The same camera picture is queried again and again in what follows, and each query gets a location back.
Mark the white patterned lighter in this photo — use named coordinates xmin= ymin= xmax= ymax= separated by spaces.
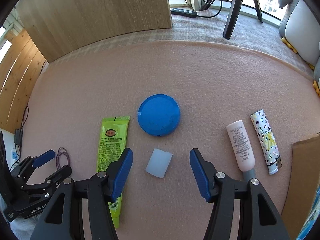
xmin=250 ymin=109 xmax=282 ymax=175

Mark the translucent white plastic cup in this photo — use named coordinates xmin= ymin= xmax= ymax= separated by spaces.
xmin=145 ymin=148 xmax=173 ymax=178

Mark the large penguin plush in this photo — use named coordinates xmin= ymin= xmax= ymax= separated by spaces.
xmin=278 ymin=0 xmax=320 ymax=67

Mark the purple hair tie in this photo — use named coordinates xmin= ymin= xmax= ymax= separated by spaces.
xmin=55 ymin=147 xmax=71 ymax=170

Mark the black tripod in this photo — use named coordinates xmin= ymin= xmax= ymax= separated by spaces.
xmin=199 ymin=0 xmax=264 ymax=40

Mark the wooden headboard panel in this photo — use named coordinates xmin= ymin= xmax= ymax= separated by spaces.
xmin=16 ymin=0 xmax=172 ymax=62

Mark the pink lotion bottle grey cap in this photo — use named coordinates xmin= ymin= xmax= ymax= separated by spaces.
xmin=226 ymin=120 xmax=256 ymax=182

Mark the green yellow cream tube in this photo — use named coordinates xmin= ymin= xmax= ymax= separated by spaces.
xmin=96 ymin=115 xmax=131 ymax=229

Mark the slatted wooden panel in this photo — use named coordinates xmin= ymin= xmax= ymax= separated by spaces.
xmin=0 ymin=30 xmax=46 ymax=133

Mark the black power adapter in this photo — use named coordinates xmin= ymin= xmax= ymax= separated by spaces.
xmin=14 ymin=129 xmax=23 ymax=146

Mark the black power strip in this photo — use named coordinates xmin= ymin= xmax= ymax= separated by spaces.
xmin=170 ymin=8 xmax=197 ymax=18

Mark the cardboard box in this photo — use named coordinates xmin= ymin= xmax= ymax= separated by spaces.
xmin=281 ymin=135 xmax=319 ymax=239

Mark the blue round lid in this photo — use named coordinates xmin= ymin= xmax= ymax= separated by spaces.
xmin=137 ymin=94 xmax=181 ymax=137

